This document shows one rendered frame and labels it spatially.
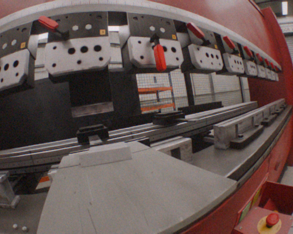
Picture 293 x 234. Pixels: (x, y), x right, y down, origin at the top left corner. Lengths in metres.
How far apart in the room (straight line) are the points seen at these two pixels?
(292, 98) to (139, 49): 2.05
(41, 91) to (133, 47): 0.67
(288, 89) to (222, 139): 1.74
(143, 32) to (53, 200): 0.38
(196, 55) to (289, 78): 1.85
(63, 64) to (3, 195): 0.39
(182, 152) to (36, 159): 0.55
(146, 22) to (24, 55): 0.32
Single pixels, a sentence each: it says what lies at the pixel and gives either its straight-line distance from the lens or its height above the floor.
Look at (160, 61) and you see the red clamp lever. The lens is 0.33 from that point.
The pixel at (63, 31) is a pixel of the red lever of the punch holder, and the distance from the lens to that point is 0.31.
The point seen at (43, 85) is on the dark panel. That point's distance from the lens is 0.90.
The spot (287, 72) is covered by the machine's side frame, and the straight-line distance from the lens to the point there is 2.19.
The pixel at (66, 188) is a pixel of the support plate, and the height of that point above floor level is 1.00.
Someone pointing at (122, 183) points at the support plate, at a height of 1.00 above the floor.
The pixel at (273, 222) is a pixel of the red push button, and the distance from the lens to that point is 0.38.
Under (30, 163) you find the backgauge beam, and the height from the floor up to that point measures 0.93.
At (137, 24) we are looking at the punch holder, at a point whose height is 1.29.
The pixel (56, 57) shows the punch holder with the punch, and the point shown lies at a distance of 0.33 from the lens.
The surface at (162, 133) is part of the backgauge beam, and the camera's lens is 0.67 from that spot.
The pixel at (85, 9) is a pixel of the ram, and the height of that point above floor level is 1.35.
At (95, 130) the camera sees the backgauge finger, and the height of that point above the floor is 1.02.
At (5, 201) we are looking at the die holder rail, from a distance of 0.48.
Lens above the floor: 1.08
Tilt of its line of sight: 4 degrees down
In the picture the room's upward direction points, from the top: 8 degrees counter-clockwise
